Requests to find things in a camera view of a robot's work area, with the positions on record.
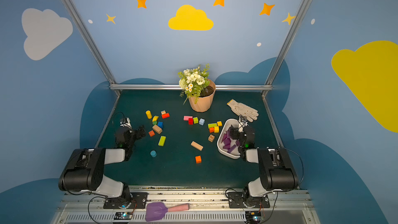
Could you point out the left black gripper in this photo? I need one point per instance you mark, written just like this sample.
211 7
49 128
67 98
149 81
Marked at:
135 134

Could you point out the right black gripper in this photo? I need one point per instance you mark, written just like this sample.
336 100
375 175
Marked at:
235 134

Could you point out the purple long block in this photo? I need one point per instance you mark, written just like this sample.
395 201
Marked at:
231 149

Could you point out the white storage bin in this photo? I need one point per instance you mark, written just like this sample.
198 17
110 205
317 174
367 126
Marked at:
231 139

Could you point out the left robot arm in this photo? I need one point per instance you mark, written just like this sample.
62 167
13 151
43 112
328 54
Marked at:
84 172

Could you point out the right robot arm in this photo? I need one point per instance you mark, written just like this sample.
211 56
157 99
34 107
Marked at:
276 171

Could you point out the white knit work glove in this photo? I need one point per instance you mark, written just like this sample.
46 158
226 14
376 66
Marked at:
241 109

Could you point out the orange block left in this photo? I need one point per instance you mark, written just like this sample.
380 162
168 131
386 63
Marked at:
151 133

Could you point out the teal cylinder block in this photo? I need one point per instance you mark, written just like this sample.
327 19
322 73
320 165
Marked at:
153 153

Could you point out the tan wooden block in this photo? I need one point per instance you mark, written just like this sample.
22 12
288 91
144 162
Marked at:
157 129

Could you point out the wooden number cube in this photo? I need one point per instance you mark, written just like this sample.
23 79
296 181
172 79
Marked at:
211 138

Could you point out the lime green bar block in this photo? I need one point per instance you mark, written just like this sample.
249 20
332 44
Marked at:
162 141

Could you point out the lime green long block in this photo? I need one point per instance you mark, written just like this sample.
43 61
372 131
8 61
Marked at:
212 125

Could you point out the red rectangular block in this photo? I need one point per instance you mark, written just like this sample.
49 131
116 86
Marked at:
166 115

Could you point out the pale wooden long block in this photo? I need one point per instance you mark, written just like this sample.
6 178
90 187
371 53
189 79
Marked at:
197 146

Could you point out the orange cube block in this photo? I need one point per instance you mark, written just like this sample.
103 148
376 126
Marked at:
198 159

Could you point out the pink flower pot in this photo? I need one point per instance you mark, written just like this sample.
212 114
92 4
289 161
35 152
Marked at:
203 104

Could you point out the pink rectangular block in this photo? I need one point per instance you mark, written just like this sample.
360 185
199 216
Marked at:
186 118

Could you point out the purple pink toy shovel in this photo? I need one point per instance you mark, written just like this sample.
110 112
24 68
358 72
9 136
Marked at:
157 210

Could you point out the white green flower bouquet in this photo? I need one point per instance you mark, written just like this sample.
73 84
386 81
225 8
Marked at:
193 82

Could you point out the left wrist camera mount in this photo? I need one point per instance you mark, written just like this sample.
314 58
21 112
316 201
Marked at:
125 122

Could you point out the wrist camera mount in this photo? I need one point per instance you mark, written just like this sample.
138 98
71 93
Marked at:
125 122
242 120

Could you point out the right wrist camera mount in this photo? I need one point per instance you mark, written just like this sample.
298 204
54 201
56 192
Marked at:
242 120

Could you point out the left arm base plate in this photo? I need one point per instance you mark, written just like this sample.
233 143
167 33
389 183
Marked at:
134 200

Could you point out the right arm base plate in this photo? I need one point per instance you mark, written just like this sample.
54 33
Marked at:
242 200

